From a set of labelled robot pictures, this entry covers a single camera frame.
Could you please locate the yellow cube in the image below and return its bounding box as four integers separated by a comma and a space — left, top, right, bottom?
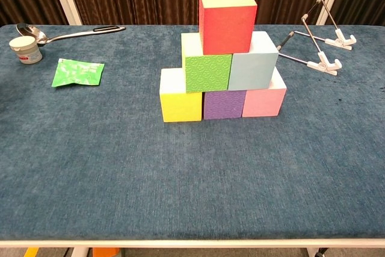
159, 68, 203, 123

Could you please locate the green cube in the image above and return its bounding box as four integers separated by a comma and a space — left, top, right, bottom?
181, 33, 233, 94

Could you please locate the pink cube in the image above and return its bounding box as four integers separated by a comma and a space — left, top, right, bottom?
242, 66, 288, 118

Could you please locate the light blue cube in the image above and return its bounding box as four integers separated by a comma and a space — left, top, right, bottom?
228, 30, 280, 91

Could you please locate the red cube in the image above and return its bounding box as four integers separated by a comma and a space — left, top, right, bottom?
198, 0, 258, 56

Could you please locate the purple cube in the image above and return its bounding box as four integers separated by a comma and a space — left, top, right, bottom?
203, 89, 248, 121

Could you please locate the blue table mat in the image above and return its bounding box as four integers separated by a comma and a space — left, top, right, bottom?
0, 23, 385, 241

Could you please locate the green foil packet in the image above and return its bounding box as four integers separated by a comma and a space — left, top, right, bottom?
51, 58, 105, 88

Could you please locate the small white jar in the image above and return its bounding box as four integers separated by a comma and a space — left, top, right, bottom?
8, 36, 43, 65

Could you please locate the metal ladle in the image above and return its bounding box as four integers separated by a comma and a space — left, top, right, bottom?
15, 23, 126, 46

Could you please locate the folding wire stand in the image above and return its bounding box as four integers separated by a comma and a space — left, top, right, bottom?
276, 0, 357, 76

